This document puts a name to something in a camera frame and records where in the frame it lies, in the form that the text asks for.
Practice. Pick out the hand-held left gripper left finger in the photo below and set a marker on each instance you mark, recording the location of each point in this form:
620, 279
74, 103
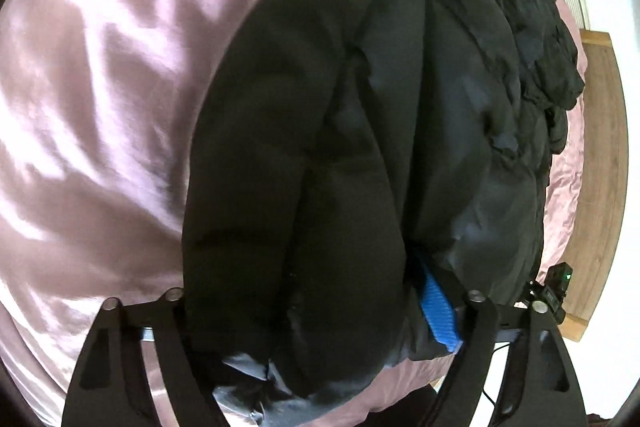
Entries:
167, 322

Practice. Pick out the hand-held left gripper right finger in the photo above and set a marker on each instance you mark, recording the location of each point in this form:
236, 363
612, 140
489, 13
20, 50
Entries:
440, 312

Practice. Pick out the black puffer coat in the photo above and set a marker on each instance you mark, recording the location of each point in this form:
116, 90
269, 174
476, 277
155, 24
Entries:
325, 107

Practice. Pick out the wooden bed headboard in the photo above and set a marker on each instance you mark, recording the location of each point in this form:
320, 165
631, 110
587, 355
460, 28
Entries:
600, 182

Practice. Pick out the pink bed sheet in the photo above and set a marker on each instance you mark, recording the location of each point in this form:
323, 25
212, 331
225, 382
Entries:
100, 107

